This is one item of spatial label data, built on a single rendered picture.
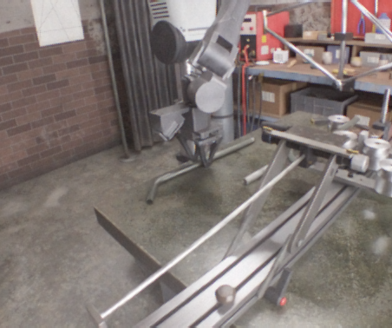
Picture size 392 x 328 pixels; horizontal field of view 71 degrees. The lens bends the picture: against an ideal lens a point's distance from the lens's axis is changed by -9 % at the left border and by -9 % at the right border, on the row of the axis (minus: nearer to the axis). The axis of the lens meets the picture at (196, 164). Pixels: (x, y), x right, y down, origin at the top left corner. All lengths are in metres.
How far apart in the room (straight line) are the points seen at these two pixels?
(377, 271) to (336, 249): 0.07
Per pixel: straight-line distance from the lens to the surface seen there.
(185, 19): 1.05
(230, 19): 0.67
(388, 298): 0.45
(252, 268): 0.40
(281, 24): 2.93
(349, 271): 0.46
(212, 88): 0.55
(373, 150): 0.63
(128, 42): 2.85
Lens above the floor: 1.20
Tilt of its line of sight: 26 degrees down
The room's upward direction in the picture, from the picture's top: 5 degrees counter-clockwise
